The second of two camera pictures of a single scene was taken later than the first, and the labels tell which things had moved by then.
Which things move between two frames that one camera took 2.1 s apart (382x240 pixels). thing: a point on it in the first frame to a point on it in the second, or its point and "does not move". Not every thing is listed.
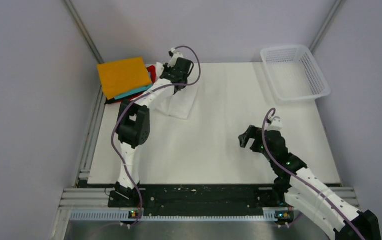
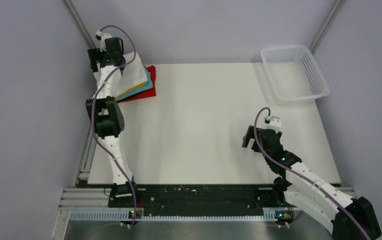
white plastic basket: [294, 74] does not move
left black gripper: [166, 68] to [95, 54]
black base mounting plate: [184, 199] does not move
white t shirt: [181, 105] to [133, 74]
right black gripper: [254, 132] does not move
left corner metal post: [73, 11] does not move
